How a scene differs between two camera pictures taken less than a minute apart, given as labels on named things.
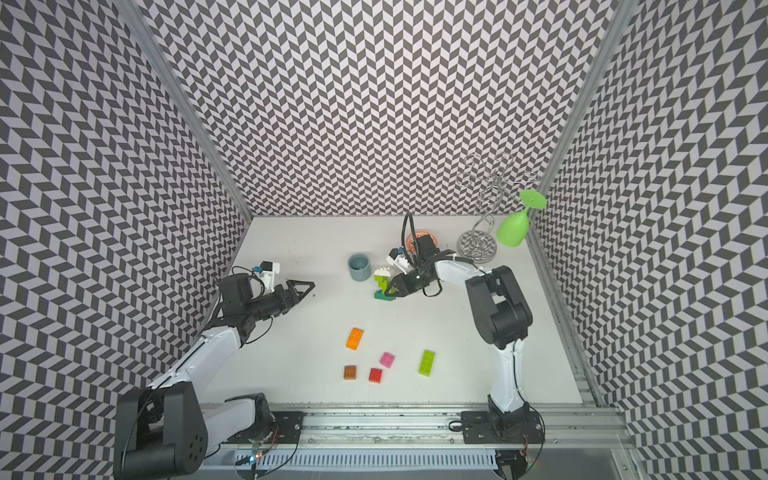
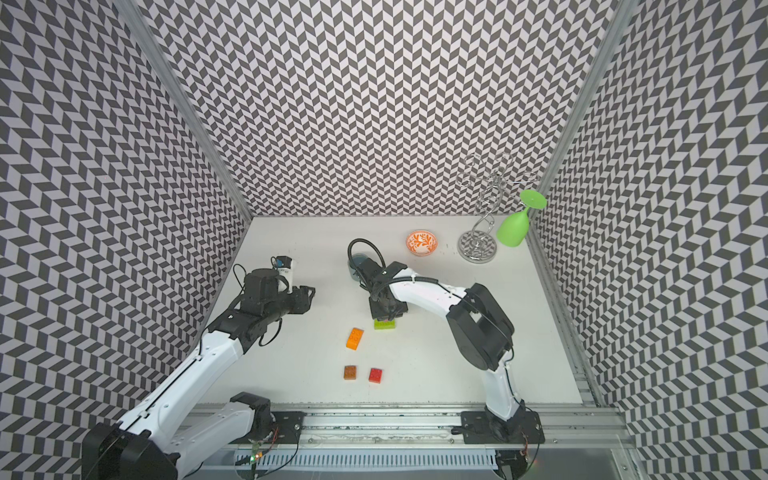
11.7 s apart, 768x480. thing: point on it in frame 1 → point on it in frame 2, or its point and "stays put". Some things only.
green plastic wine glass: [511, 230] stays put
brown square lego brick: [350, 372] stays put
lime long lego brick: [426, 363] → [385, 325]
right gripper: [404, 288] → [381, 315]
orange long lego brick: [354, 338] stays put
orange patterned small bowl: [411, 239] stays put
